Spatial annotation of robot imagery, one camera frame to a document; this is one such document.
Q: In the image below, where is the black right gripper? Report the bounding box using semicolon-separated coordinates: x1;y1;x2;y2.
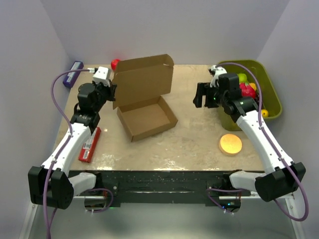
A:
193;82;227;109

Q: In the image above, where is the brown cardboard box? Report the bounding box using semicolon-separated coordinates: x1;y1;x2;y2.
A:
113;54;178;142

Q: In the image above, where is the round yellow biscuit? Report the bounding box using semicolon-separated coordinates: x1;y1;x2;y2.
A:
219;134;242;156

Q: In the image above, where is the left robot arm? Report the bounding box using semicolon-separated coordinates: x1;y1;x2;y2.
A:
28;80;116;209

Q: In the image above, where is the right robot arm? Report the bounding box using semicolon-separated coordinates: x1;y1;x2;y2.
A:
193;73;306;202

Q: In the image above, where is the purple rectangular box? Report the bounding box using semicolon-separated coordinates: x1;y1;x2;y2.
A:
63;61;84;89

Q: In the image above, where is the red rectangular box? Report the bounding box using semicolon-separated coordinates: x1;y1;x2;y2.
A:
78;127;101;163

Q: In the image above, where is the red apple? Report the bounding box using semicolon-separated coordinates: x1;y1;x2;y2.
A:
111;59;121;71

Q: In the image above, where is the green lime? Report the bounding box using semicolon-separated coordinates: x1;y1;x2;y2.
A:
237;73;249;84

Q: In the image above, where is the orange fruit behind dragonfruit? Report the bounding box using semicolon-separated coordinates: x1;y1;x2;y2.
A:
249;83;257;91

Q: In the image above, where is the purple grape bunch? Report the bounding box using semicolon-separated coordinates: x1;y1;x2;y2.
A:
254;93;262;105

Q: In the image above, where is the yellow mango lower right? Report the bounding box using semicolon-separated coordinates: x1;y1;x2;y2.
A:
261;109;269;119

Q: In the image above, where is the green plastic bin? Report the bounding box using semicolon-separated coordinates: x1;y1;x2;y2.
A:
217;59;282;131

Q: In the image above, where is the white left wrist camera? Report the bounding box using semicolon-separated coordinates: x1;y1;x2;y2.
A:
87;66;111;87

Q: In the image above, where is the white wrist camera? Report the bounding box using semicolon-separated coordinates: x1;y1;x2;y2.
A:
208;65;227;88
87;66;111;87

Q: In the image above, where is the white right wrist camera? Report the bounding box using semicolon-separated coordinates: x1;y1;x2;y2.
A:
208;65;227;88

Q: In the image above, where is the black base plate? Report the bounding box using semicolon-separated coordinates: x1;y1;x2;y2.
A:
80;170;251;212

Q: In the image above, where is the aluminium rail frame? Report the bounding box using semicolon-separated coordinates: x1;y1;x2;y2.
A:
18;191;306;239

